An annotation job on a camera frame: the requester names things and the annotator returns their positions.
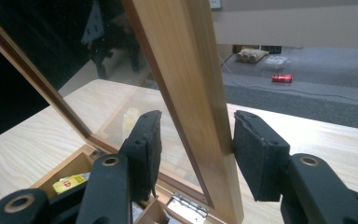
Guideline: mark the red drink can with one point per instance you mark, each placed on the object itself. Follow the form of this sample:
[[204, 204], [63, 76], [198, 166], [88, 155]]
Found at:
[[282, 78]]

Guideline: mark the white wall socket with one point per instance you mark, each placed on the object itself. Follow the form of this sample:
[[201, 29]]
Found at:
[[215, 3]]

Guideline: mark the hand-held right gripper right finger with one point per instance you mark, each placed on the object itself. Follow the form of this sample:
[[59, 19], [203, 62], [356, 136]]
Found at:
[[259, 161]]

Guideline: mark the clear plastic package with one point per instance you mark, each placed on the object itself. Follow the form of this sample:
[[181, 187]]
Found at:
[[275, 62]]

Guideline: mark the cardboard rolls pack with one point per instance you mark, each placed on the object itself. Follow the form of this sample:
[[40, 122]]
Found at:
[[251, 55]]

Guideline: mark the wooden box with glass lid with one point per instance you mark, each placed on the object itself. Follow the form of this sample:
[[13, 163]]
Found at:
[[183, 77]]

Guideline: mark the assorted tea packets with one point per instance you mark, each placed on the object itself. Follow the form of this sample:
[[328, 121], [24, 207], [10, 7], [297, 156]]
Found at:
[[70, 183]]

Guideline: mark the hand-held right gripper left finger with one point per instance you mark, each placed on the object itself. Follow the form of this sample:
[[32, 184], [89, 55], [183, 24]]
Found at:
[[144, 155]]

